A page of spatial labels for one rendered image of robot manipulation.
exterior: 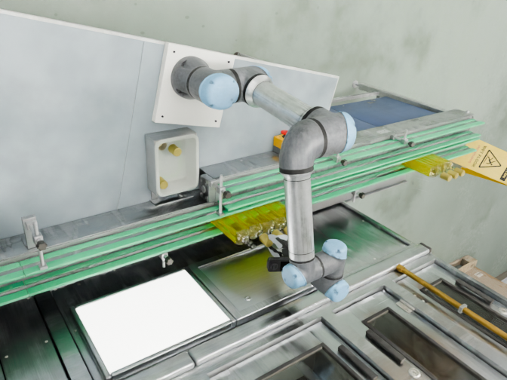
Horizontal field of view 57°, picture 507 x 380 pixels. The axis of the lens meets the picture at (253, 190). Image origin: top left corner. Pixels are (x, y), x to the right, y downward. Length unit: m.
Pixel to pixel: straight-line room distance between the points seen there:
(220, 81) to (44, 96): 0.54
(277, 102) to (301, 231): 0.42
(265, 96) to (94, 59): 0.55
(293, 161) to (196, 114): 0.63
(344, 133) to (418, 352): 0.76
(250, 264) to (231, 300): 0.22
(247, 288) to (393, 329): 0.52
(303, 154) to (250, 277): 0.65
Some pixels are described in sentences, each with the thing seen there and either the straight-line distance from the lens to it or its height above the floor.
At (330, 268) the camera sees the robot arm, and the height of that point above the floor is 1.49.
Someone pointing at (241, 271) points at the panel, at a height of 1.11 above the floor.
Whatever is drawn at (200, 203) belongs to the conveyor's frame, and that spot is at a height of 0.87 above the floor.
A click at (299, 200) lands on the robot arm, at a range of 1.29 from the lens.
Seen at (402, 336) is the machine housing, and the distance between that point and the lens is 1.70.
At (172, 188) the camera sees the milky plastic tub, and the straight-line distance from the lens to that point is 1.79.
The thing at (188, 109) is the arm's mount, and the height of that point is 0.78.
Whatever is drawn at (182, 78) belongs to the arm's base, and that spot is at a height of 0.84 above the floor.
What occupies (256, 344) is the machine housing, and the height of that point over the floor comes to 1.42.
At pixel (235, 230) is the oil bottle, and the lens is 1.72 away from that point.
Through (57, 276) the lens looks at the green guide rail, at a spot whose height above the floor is 0.92.
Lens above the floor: 2.25
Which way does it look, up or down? 45 degrees down
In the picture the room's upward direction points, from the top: 125 degrees clockwise
